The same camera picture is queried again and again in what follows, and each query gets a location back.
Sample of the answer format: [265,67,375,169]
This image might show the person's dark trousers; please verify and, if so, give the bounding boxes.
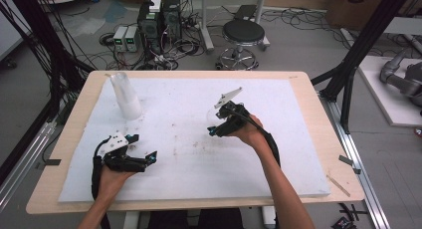
[144,207,245,229]

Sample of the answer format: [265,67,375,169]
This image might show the white table leg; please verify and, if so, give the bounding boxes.
[122,210,142,229]
[260,205,278,228]

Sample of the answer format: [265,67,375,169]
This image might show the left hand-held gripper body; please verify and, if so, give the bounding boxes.
[99,131,149,173]

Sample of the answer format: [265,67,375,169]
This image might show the grey metal stand leg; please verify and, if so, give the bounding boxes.
[254,0,272,52]
[198,0,216,55]

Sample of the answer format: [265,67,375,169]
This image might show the black flat device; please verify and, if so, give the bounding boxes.
[233,4,259,22]

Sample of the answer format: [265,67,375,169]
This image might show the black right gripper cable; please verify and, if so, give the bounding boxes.
[228,107,282,167]

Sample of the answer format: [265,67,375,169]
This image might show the stack of clear plastic cups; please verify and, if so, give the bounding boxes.
[108,71,144,121]

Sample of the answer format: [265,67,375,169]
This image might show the tangle of floor cables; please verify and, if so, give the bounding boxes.
[99,9,207,72]

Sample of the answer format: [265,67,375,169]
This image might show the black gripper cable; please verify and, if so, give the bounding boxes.
[91,138,112,229]
[228,107,282,167]

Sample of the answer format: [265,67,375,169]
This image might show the person's left hand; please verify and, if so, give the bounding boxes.
[98,164,136,204]

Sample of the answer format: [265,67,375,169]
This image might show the aluminium floor rail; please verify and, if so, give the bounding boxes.
[318,92,392,229]
[0,119,58,213]

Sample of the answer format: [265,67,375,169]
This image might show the white floor platform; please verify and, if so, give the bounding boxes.
[357,55,422,128]

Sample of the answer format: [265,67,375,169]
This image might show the light wooden table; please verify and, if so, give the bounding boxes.
[25,70,365,215]

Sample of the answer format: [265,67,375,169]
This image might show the single clear plastic cup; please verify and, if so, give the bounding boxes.
[205,104,224,129]

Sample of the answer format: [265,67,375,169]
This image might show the black round stool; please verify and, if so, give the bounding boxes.
[215,19,272,72]

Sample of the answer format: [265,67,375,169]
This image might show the person's right hand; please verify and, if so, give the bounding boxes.
[228,114,271,151]

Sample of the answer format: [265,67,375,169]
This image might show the black brackets on floor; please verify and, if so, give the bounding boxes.
[330,202,370,229]

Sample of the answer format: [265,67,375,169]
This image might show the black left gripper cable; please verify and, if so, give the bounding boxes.
[91,138,112,229]

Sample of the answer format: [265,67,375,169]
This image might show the small white box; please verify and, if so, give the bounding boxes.
[148,0,163,14]

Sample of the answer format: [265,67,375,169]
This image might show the black computer tower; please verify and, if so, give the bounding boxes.
[161,0,183,45]
[136,0,164,56]

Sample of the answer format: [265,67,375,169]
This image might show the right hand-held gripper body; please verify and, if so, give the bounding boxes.
[213,86,257,137]

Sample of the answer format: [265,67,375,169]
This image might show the white foam mat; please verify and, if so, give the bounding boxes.
[58,77,332,204]

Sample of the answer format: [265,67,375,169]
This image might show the thin wooden stick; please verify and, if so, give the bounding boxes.
[325,173,352,198]

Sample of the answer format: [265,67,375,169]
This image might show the grey bench power supply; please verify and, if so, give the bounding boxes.
[112,25,129,53]
[124,25,140,54]

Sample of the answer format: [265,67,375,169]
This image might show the black metal frame post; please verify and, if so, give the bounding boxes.
[5,0,96,101]
[311,0,416,134]

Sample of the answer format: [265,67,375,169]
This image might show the brown cardboard box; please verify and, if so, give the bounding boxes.
[323,0,422,32]

